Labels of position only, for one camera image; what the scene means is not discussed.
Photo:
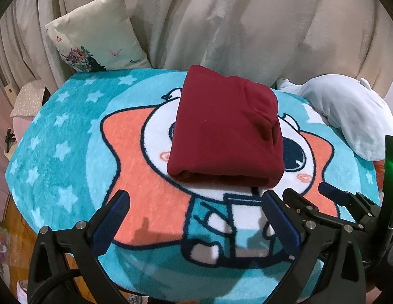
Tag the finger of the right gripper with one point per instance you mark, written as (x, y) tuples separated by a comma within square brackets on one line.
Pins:
[(308, 210), (362, 209)]

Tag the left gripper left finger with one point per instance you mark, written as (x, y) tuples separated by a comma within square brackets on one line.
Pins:
[(60, 257)]

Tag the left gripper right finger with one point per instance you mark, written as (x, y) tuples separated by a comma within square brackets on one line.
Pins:
[(308, 242)]

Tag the dark red garment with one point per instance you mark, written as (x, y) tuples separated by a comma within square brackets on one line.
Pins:
[(227, 131)]

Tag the white plush toy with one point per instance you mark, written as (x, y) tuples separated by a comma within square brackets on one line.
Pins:
[(351, 106)]

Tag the teal cartoon fleece blanket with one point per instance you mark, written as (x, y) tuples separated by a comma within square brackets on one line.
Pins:
[(101, 132)]

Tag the beige curtain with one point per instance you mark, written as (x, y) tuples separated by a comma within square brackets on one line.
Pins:
[(262, 40)]

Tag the cream floral pillow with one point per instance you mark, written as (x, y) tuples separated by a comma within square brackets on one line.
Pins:
[(97, 36)]

